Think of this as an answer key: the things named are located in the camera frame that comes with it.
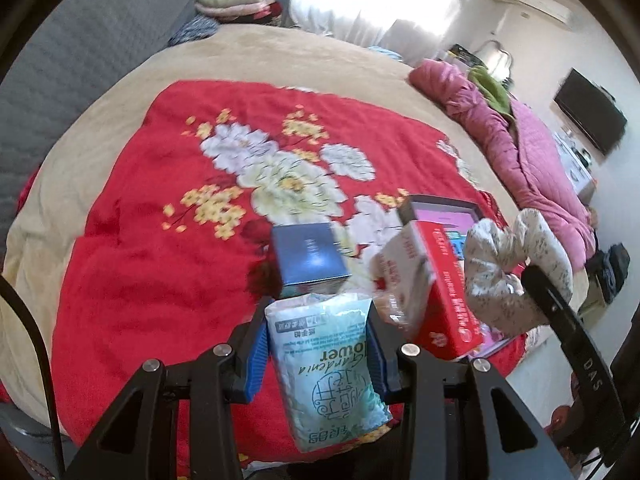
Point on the white floral scrunchie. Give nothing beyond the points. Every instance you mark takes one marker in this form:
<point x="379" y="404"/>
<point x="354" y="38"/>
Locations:
<point x="500" y="285"/>

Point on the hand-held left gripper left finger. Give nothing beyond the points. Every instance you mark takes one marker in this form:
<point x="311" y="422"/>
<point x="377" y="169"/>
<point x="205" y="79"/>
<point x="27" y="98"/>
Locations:
<point x="256" y="360"/>

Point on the white drawer cabinet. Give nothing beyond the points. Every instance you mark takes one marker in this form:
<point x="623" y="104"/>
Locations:
<point x="575" y="170"/>

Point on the silver framed mirror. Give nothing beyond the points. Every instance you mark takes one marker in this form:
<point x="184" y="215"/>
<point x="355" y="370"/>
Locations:
<point x="495" y="55"/>

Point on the red tissue pack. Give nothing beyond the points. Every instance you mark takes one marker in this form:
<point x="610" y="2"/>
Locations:
<point x="450" y="300"/>

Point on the black yellow box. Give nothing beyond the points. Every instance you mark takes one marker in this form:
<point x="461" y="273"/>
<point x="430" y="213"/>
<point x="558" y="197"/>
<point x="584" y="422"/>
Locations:
<point x="461" y="52"/>

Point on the clear plastic bag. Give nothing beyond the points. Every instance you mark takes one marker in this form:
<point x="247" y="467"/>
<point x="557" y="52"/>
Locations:
<point x="400" y="310"/>

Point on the mint green wipes pack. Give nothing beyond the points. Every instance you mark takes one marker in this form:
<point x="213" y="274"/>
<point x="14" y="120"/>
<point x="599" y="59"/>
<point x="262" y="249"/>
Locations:
<point x="325" y="360"/>

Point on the green cloth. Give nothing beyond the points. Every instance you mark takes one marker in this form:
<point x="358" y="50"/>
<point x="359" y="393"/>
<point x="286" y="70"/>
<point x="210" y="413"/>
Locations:
<point x="492" y="90"/>

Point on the black wall television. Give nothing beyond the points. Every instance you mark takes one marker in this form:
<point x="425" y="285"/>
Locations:
<point x="590" y="110"/>

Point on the red floral blanket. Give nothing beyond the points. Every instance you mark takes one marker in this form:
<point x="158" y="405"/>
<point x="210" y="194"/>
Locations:
<point x="150" y="260"/>

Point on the white curtain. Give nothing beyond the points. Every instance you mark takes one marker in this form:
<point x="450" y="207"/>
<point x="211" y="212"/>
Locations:
<point x="375" y="0"/>

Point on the dark grey cardboard box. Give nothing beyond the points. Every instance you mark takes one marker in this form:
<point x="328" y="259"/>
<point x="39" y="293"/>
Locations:
<point x="440" y="201"/>

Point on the grey quilted cover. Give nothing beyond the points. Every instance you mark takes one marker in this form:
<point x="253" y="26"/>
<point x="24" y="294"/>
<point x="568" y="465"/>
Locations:
<point x="75" y="75"/>

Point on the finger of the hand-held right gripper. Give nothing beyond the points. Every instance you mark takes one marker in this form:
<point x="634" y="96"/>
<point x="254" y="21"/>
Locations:
<point x="547" y="300"/>

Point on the beige bed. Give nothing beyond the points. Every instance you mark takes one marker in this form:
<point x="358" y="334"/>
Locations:
<point x="300" y="55"/>

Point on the blue patterned cloth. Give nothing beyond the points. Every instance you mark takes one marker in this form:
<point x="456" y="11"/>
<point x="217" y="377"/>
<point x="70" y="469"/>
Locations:
<point x="195" y="30"/>

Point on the pink quilt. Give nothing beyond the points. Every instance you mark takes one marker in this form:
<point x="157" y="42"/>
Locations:
<point x="530" y="160"/>

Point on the white air conditioner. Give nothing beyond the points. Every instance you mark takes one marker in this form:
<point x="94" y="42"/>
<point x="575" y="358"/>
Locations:
<point x="542" y="5"/>

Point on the small dark box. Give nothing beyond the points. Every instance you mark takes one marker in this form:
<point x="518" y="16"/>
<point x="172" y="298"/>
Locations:
<point x="305" y="252"/>

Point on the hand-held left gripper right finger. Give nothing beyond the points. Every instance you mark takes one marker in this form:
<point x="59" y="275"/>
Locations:
<point x="378" y="365"/>

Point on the pile of dark bags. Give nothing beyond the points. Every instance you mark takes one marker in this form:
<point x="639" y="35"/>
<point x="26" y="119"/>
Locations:
<point x="612" y="270"/>

